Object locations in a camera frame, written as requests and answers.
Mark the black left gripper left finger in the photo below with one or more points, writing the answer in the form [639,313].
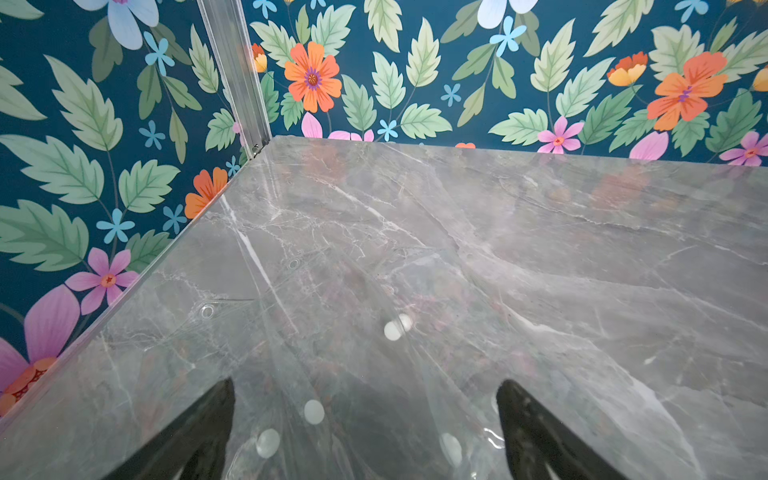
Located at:
[192,446]

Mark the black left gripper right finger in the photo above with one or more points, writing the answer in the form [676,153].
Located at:
[539,446]

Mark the teal ruler set pouch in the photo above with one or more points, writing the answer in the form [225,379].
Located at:
[355,398]

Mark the clear plastic ruler set pouch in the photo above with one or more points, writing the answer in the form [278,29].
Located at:
[252,360]

